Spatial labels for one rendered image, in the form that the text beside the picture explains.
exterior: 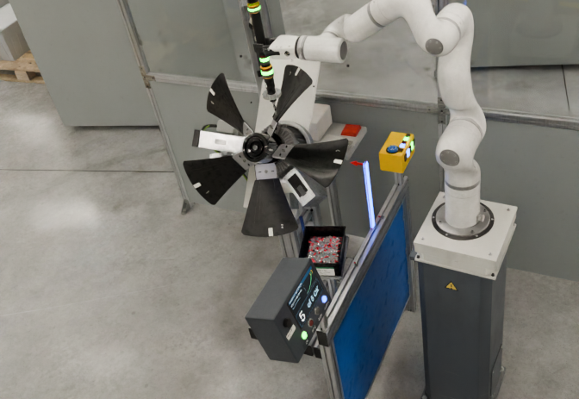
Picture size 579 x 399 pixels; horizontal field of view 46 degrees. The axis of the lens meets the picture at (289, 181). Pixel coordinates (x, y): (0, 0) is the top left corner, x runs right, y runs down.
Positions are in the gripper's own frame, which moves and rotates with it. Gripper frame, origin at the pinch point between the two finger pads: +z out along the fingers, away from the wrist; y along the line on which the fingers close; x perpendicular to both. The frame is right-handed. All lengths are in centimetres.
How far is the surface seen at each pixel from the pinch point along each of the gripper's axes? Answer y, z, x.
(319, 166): -5, -17, -47
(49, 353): -56, 138, -164
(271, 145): -1.8, 4.2, -43.2
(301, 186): -2, -6, -62
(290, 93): 11.6, -0.7, -27.1
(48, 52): 127, 269, -92
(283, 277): -66, -34, -41
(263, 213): -19, 4, -64
